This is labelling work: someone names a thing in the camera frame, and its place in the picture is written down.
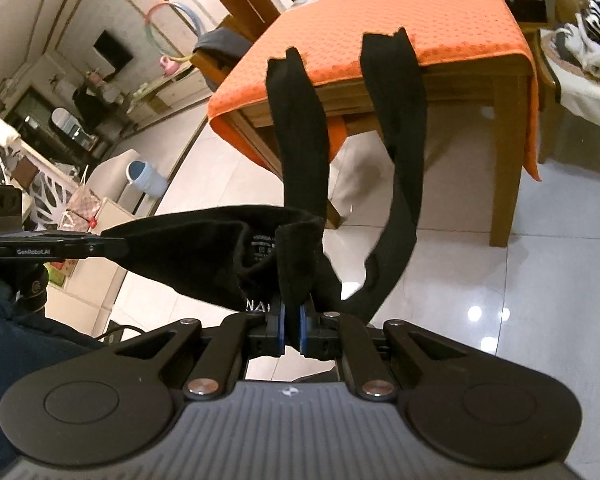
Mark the person's dark blue jacket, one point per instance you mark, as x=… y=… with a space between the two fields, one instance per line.
x=10 y=360

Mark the wooden chair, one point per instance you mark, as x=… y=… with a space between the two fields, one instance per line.
x=215 y=67
x=555 y=110

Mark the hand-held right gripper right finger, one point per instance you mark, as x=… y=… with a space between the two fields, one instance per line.
x=304 y=329

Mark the black pants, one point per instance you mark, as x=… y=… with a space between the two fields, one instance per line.
x=195 y=257

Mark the white cabinet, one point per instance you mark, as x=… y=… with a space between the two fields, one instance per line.
x=175 y=92

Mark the blue white bucket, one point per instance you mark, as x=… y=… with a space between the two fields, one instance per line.
x=147 y=177

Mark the pastel hula hoop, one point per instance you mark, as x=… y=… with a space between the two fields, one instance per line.
x=150 y=20

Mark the dark box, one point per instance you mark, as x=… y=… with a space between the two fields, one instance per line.
x=525 y=7

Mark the white lattice screen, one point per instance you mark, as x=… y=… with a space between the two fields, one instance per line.
x=45 y=195

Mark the dark wooden cabinet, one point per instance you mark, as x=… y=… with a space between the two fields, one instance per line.
x=45 y=125

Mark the grey garment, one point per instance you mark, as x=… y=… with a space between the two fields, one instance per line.
x=220 y=42

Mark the wooden table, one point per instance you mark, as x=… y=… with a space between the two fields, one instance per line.
x=505 y=160

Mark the clear plastic gift bag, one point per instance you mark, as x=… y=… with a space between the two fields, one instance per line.
x=82 y=210

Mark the orange dotted mat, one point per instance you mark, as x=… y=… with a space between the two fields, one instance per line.
x=405 y=10

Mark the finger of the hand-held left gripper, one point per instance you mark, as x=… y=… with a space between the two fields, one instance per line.
x=114 y=247

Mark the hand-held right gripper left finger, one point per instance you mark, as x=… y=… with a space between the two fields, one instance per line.
x=280 y=327

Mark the wall television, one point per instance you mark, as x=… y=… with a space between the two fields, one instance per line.
x=112 y=50

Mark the pink toy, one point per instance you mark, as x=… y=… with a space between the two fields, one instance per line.
x=168 y=66

